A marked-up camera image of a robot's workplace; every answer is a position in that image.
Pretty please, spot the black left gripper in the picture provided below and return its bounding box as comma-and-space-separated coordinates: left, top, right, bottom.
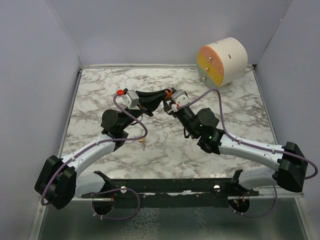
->
121, 92, 163, 131

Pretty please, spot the orange black padlock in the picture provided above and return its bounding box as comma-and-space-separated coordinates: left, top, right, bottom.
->
164, 89, 174, 100

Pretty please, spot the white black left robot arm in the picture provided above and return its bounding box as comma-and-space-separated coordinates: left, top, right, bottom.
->
34, 88, 173, 210

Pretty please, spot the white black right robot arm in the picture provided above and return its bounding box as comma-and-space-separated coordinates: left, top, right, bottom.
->
164, 89, 308, 196

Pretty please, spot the round pastel drawer cabinet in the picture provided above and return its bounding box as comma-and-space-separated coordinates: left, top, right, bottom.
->
196, 37, 248, 89

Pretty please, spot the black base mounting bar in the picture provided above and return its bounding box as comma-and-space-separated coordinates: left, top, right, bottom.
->
81, 171, 259, 209

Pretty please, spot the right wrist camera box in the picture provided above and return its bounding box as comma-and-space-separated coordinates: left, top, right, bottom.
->
171, 89, 190, 106

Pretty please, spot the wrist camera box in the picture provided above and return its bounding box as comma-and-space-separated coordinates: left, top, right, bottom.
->
171, 89, 190, 106
122, 88, 140, 110

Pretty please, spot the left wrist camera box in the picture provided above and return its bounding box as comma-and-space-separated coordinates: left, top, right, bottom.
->
122, 88, 140, 110

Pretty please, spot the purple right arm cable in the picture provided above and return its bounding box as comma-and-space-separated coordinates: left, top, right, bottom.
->
172, 88, 319, 218

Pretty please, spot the aluminium frame rail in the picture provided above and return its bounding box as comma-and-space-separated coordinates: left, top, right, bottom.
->
72, 186, 303, 200

